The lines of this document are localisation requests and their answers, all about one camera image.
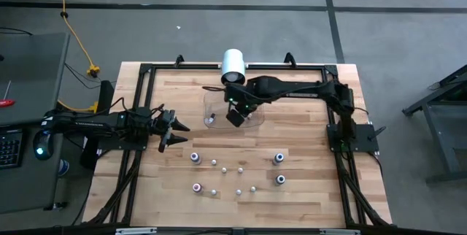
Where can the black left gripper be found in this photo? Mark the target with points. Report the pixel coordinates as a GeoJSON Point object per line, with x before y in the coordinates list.
{"type": "Point", "coordinates": [153, 127]}

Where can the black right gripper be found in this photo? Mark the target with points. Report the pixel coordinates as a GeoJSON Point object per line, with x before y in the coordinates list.
{"type": "Point", "coordinates": [235, 118]}

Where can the large purple food coloring bottle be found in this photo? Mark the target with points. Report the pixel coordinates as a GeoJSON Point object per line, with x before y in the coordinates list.
{"type": "Point", "coordinates": [195, 157]}

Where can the small purple dropper bottle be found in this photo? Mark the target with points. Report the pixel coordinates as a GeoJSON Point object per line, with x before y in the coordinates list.
{"type": "Point", "coordinates": [214, 162]}

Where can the small green dropper bottle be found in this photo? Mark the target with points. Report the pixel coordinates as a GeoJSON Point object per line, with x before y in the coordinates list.
{"type": "Point", "coordinates": [224, 170]}

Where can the large pink food coloring bottle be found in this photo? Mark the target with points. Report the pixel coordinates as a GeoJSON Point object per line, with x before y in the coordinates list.
{"type": "Point", "coordinates": [197, 187]}

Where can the large blue food coloring bottle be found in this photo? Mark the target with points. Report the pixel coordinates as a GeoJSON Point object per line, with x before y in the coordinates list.
{"type": "Point", "coordinates": [278, 158]}

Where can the large black food coloring bottle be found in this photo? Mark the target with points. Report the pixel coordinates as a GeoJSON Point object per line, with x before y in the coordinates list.
{"type": "Point", "coordinates": [280, 179]}

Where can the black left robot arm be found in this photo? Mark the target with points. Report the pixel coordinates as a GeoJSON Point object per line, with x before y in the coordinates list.
{"type": "Point", "coordinates": [95, 122]}

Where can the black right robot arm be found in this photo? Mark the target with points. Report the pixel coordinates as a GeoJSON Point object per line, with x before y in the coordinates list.
{"type": "Point", "coordinates": [292, 87]}

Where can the clear plastic bin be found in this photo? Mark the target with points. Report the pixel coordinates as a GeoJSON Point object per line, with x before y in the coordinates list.
{"type": "Point", "coordinates": [215, 105]}

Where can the black upright box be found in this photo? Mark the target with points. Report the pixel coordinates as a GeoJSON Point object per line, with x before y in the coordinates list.
{"type": "Point", "coordinates": [106, 94]}

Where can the blue and white cup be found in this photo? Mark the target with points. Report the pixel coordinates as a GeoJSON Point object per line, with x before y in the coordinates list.
{"type": "Point", "coordinates": [64, 167]}

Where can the black computer mouse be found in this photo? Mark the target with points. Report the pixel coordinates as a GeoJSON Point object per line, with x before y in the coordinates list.
{"type": "Point", "coordinates": [44, 143]}

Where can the black caster wheel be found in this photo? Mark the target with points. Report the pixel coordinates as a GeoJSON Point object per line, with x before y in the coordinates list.
{"type": "Point", "coordinates": [61, 205]}

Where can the grey desk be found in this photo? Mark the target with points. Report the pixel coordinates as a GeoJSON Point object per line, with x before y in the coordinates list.
{"type": "Point", "coordinates": [33, 63]}

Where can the backlit black keyboard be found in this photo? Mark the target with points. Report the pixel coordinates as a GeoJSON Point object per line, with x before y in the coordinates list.
{"type": "Point", "coordinates": [10, 151]}

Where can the grey metal cart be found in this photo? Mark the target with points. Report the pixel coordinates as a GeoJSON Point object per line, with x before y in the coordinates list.
{"type": "Point", "coordinates": [435, 136]}

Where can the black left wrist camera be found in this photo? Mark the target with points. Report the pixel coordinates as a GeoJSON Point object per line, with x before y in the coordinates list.
{"type": "Point", "coordinates": [167, 117]}

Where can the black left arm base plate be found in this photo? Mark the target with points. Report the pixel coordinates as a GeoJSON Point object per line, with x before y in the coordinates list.
{"type": "Point", "coordinates": [120, 146]}

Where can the black aluminium table frame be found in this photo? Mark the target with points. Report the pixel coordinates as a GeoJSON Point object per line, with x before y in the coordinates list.
{"type": "Point", "coordinates": [277, 68]}

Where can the black frame clamp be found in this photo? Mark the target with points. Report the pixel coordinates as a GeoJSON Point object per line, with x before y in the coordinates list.
{"type": "Point", "coordinates": [178, 60]}
{"type": "Point", "coordinates": [290, 60]}

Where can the silver metal bracket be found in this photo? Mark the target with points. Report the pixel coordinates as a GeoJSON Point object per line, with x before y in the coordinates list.
{"type": "Point", "coordinates": [339, 232]}
{"type": "Point", "coordinates": [135, 231]}

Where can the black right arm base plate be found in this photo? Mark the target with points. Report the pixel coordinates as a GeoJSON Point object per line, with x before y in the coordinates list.
{"type": "Point", "coordinates": [365, 136]}

